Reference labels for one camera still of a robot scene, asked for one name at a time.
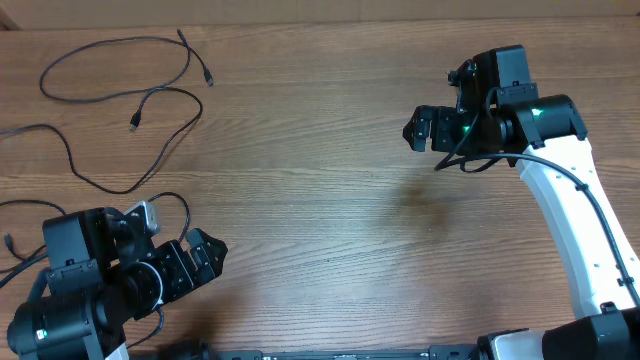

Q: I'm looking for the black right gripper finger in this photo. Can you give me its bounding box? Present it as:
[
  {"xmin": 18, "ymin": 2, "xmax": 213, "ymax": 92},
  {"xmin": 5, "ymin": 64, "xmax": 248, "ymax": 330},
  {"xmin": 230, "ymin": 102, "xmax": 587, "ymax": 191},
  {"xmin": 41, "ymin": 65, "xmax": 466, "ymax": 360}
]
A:
[
  {"xmin": 403, "ymin": 124, "xmax": 430, "ymax": 152},
  {"xmin": 411, "ymin": 105, "xmax": 438, "ymax": 131}
]

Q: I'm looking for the black usb cable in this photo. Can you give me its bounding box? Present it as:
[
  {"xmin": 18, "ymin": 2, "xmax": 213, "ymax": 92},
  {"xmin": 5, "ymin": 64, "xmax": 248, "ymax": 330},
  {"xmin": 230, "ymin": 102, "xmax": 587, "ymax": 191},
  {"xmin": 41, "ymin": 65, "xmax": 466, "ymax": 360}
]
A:
[
  {"xmin": 0, "ymin": 86, "xmax": 205, "ymax": 196},
  {"xmin": 0, "ymin": 191, "xmax": 192, "ymax": 350},
  {"xmin": 38, "ymin": 28, "xmax": 215, "ymax": 105}
]

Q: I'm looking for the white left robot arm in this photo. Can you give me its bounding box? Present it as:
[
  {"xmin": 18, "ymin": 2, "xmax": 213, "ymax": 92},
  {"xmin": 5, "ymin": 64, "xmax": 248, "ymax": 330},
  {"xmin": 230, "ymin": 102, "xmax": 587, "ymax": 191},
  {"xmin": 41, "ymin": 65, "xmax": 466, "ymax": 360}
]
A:
[{"xmin": 7, "ymin": 204, "xmax": 228, "ymax": 359}]

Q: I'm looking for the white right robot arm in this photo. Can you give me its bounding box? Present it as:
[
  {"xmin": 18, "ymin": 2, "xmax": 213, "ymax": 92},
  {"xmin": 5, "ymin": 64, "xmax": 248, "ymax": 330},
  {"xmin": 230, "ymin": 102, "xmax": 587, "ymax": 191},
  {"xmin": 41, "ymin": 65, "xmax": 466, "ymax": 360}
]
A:
[{"xmin": 403, "ymin": 45, "xmax": 639, "ymax": 360}]

